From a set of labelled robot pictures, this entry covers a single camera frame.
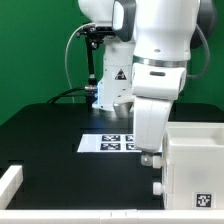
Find black cables at base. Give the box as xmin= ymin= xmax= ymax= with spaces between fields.
xmin=46 ymin=87 xmax=96 ymax=106

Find flat white marker plate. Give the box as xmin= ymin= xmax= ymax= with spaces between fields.
xmin=77 ymin=134 xmax=137 ymax=153

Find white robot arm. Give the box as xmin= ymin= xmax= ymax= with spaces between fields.
xmin=78 ymin=0 xmax=217 ymax=166

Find grey camera cable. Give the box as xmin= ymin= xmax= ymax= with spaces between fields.
xmin=64 ymin=22 xmax=96 ymax=104

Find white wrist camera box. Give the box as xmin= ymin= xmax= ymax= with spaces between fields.
xmin=113 ymin=95 xmax=134 ymax=118

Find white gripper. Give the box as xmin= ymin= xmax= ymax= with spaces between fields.
xmin=133 ymin=97 xmax=173 ymax=166

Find large white drawer housing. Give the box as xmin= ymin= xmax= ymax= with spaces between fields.
xmin=162 ymin=122 xmax=224 ymax=210

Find black camera on stand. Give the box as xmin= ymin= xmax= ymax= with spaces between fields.
xmin=77 ymin=23 xmax=115 ymax=105

